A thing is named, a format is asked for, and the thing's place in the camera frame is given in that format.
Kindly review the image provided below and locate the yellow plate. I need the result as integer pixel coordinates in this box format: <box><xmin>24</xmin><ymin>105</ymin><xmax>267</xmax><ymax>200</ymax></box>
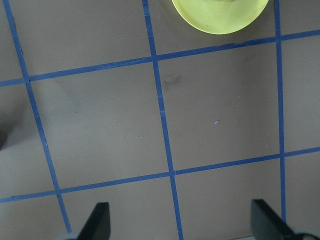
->
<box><xmin>171</xmin><ymin>0</ymin><xmax>270</xmax><ymax>35</ymax></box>

